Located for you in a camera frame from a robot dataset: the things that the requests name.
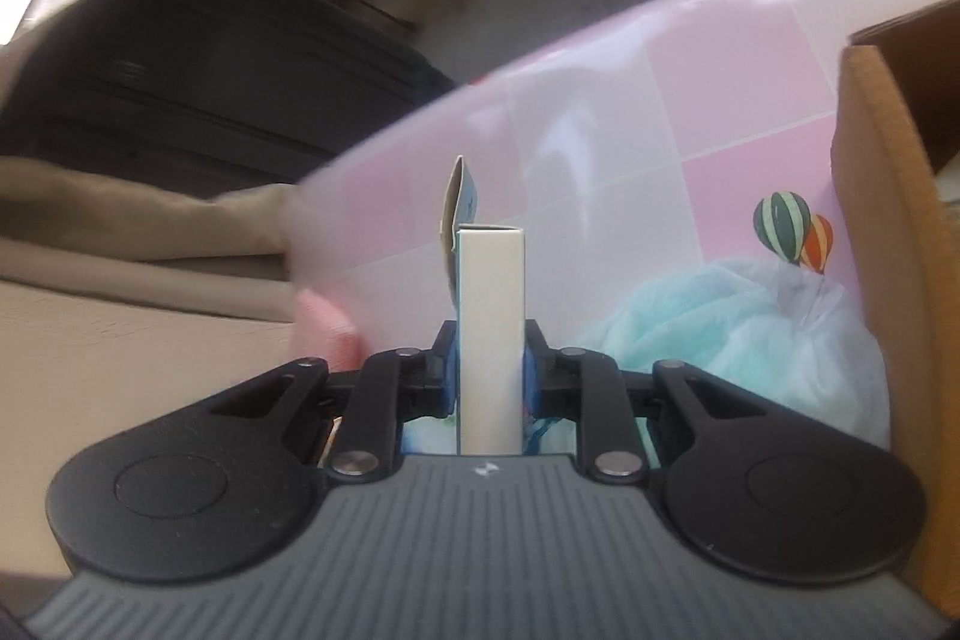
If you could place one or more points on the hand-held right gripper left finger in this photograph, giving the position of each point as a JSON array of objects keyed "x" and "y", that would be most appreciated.
[{"x": 448, "y": 377}]

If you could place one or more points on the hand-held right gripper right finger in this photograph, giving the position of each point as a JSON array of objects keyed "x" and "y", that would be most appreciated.
[{"x": 528, "y": 377}]

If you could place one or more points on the white and blue carton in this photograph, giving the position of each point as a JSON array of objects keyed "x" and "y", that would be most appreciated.
[{"x": 487, "y": 325}]

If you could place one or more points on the brown cardboard box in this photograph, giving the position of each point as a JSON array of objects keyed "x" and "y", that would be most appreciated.
[{"x": 877, "y": 197}]

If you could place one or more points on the white plastic bag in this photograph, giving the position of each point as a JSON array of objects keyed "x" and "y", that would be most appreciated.
[{"x": 720, "y": 332}]

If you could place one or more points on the black suitcase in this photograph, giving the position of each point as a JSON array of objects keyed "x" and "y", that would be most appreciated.
[{"x": 187, "y": 85}]

